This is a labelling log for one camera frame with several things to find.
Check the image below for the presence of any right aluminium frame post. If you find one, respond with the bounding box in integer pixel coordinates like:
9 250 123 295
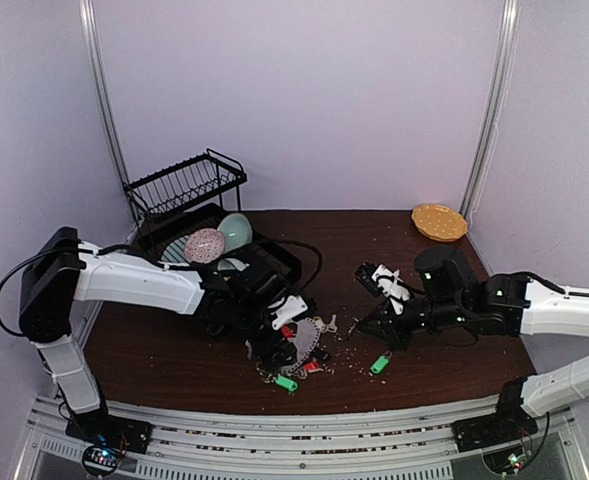
460 0 521 222

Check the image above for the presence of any black wire dish rack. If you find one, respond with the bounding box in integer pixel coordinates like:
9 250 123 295
122 147 303 281

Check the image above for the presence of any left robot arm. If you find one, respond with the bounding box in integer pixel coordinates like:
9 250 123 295
0 227 321 444

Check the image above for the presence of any red key tag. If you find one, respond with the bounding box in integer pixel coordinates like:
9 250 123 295
303 361 322 374

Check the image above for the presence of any red tag with keys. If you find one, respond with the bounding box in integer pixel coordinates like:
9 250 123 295
281 325 295 338

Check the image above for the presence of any yellow dotted plate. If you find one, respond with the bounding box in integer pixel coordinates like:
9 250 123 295
411 204 468 243

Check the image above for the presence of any black key fob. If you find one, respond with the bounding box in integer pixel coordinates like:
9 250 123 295
315 348 331 362

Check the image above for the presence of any blue lined bowl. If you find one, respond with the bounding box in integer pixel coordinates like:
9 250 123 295
161 235 188 264

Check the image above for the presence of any white blue striped bowl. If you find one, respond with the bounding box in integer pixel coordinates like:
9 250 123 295
217 258 249 272

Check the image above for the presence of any green key tag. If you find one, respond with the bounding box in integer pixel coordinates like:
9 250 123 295
369 352 392 375
274 375 299 393

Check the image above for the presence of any metal base rail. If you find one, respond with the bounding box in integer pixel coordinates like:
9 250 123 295
9 396 589 479

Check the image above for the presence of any large metal oval keyring plate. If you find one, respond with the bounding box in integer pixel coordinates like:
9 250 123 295
284 318 324 374

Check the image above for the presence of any pink patterned bowl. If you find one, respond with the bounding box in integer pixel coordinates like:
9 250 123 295
183 228 225 264

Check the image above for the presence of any light green bowl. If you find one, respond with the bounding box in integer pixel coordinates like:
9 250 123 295
217 212 253 254

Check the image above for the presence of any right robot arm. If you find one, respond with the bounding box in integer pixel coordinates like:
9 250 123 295
353 246 589 442

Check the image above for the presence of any small silver key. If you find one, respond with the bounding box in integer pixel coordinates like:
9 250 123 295
324 314 338 334

